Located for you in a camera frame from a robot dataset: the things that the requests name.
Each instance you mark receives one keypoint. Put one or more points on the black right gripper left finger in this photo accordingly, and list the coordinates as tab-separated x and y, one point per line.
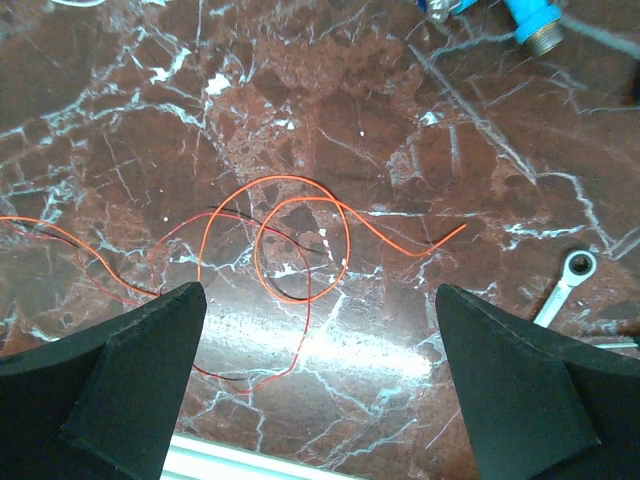
102	403

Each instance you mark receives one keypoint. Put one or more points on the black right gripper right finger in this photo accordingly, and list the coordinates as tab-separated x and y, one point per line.
538	404

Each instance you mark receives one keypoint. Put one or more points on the silver ratchet wrench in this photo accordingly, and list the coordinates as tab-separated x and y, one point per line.
578	266

